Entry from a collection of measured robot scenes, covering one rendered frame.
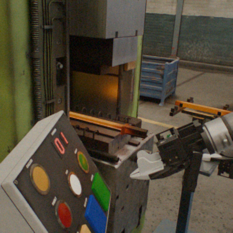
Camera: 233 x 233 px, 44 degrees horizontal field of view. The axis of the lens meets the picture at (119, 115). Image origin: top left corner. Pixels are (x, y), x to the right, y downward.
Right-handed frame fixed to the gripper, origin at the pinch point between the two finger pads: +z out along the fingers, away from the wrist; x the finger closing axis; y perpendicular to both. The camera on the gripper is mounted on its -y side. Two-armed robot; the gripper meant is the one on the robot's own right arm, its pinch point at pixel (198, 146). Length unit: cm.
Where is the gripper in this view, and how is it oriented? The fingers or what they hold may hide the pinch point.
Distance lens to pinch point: 110.1
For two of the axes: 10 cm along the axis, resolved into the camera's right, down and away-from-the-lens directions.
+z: -8.8, -2.1, 4.2
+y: -0.6, 9.4, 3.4
